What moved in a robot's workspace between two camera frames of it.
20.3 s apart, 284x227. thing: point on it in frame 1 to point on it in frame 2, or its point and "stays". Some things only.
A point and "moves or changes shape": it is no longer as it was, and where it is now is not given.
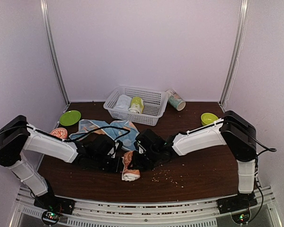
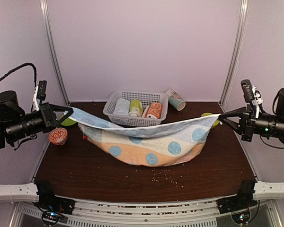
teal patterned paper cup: x=175 y=100 stays
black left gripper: x=115 y=168 to x=48 y=117
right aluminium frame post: x=233 y=63 stays
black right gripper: x=136 y=164 to x=247 y=130
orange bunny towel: x=129 y=174 to x=154 y=110
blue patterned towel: x=127 y=142 moves or changes shape
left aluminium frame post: x=44 y=7 stays
